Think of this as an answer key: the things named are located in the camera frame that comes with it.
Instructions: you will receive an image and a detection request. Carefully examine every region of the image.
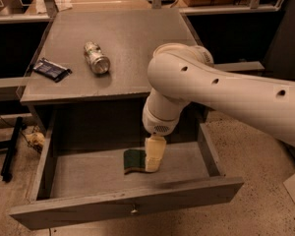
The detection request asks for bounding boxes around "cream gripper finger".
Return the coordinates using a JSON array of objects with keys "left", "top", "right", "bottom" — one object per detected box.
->
[{"left": 145, "top": 135, "right": 166, "bottom": 172}]

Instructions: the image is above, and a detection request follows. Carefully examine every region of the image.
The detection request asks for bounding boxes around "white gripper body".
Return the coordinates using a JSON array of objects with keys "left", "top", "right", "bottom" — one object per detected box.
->
[{"left": 143, "top": 104, "right": 181, "bottom": 137}]

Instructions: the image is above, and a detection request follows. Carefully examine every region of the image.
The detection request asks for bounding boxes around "green yellow sponge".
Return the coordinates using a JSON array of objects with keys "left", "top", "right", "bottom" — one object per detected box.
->
[{"left": 123, "top": 148, "right": 146, "bottom": 174}]

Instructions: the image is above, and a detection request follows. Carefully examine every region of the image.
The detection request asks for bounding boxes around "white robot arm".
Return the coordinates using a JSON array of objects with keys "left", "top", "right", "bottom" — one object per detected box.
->
[{"left": 143, "top": 43, "right": 295, "bottom": 172}]

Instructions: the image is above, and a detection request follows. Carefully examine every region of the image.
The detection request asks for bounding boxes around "grey open top drawer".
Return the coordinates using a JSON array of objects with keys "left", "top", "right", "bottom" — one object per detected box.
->
[{"left": 10, "top": 111, "right": 243, "bottom": 230}]

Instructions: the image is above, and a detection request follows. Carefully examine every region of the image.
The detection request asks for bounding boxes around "white paper bowl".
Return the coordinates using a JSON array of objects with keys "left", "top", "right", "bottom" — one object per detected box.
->
[{"left": 153, "top": 43, "right": 186, "bottom": 56}]

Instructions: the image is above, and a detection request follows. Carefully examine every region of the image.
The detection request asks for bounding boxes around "crushed silver soda can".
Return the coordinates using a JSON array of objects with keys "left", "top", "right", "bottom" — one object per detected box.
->
[{"left": 84, "top": 41, "right": 110, "bottom": 75}]

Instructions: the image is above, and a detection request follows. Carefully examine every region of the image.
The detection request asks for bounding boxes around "grey wooden cabinet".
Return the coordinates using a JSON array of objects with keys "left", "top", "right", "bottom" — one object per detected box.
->
[{"left": 21, "top": 9, "right": 200, "bottom": 151}]

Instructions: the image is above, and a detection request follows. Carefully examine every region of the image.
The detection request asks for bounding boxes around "crumpled beige object on floor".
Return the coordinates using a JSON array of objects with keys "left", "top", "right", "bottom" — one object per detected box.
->
[{"left": 26, "top": 132, "right": 45, "bottom": 148}]

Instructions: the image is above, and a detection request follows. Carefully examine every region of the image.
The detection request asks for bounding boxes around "dark blue snack packet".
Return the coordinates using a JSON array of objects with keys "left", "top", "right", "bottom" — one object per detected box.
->
[{"left": 33, "top": 58, "right": 72, "bottom": 83}]

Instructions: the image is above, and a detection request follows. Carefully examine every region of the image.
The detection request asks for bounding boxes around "black pole on floor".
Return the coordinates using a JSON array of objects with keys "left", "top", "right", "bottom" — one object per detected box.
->
[{"left": 1, "top": 117, "right": 23, "bottom": 183}]

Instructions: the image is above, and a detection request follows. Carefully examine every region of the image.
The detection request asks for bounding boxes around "grey side rail left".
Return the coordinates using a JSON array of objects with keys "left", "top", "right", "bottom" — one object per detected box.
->
[{"left": 0, "top": 77, "right": 29, "bottom": 101}]

